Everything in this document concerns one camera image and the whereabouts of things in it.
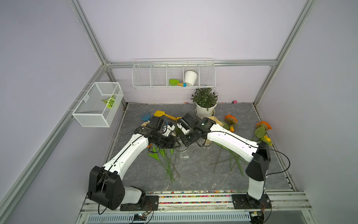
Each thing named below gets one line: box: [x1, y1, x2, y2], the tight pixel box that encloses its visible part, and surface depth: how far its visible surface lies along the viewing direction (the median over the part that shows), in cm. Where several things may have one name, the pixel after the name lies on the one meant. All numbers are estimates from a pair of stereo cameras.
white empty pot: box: [184, 70, 198, 86], surface depth 95 cm
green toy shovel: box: [168, 78, 187, 88], surface depth 101 cm
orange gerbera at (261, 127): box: [251, 120, 273, 141], surface depth 100 cm
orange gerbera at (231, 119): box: [224, 114, 239, 125], surface depth 107 cm
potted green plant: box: [190, 87, 219, 119], surface depth 102 cm
